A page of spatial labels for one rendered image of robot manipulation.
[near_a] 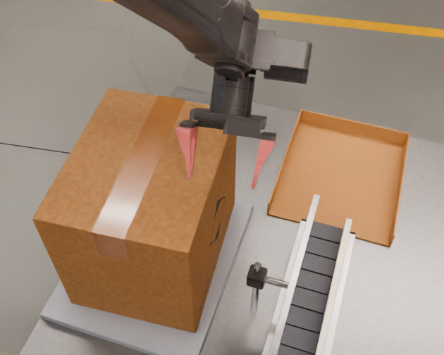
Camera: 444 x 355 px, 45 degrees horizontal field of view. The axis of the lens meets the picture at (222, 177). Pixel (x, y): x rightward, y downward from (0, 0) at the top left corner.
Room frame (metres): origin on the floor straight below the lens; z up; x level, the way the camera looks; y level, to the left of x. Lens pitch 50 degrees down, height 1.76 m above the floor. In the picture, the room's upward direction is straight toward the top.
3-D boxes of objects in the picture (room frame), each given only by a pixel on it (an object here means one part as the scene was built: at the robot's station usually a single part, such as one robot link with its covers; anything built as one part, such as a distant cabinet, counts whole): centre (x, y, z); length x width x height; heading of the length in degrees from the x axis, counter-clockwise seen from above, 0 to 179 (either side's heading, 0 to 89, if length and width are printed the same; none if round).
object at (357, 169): (0.77, -0.27, 0.85); 0.30 x 0.26 x 0.04; 162
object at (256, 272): (0.45, -0.08, 0.91); 0.07 x 0.03 x 0.17; 72
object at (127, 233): (0.57, 0.13, 0.99); 0.30 x 0.24 x 0.27; 166
